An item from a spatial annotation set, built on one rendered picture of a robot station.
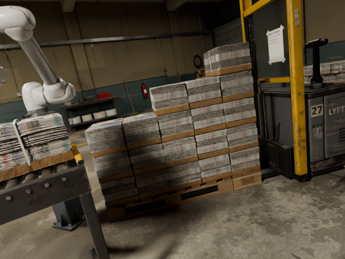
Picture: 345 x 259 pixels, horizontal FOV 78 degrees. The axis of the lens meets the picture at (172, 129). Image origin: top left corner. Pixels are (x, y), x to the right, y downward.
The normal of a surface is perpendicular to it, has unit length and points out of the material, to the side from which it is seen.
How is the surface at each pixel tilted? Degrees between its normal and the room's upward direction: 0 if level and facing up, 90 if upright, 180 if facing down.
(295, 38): 90
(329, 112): 90
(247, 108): 90
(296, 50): 90
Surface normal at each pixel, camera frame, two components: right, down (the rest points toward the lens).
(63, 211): -0.40, 0.28
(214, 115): 0.17, 0.18
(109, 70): 0.49, 0.11
